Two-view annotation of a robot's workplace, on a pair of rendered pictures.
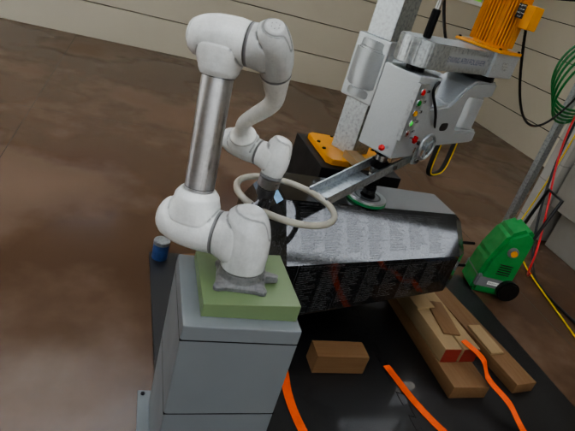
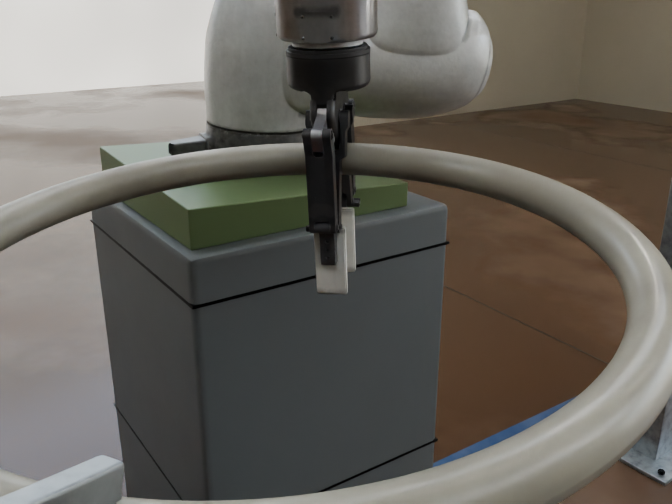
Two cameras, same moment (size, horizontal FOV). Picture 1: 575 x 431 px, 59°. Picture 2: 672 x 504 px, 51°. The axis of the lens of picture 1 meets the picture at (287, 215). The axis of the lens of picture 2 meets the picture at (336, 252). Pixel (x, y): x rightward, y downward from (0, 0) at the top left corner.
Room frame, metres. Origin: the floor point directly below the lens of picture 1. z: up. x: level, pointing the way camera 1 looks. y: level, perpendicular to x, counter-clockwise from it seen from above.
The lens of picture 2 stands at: (2.51, -0.04, 1.09)
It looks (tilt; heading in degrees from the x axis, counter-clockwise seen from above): 20 degrees down; 166
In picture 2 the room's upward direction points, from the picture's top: straight up
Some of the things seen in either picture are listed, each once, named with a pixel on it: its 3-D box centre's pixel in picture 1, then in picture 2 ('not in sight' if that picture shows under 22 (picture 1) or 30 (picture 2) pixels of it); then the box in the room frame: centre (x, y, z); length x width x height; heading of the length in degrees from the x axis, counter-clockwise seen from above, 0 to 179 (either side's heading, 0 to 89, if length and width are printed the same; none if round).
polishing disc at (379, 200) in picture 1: (366, 196); not in sight; (2.58, -0.38, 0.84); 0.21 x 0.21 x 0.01
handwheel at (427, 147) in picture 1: (421, 144); not in sight; (2.60, -0.55, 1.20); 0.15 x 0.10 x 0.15; 141
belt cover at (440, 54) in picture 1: (455, 59); not in sight; (2.85, -0.61, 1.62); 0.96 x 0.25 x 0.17; 141
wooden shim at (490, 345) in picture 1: (484, 339); not in sight; (2.71, -1.42, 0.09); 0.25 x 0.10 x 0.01; 25
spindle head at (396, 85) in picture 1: (406, 113); not in sight; (2.64, -0.43, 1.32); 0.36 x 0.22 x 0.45; 141
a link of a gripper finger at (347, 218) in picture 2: not in sight; (340, 239); (1.84, 0.13, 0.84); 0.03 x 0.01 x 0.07; 66
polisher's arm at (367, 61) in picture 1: (400, 78); not in sight; (3.36, -0.44, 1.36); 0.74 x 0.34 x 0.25; 53
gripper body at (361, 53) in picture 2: (263, 197); (329, 94); (1.87, 0.11, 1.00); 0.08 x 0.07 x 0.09; 156
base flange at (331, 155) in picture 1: (348, 151); not in sight; (3.48, -0.28, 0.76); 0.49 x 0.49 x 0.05; 23
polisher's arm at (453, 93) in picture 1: (438, 116); not in sight; (2.87, -0.64, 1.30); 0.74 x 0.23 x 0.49; 141
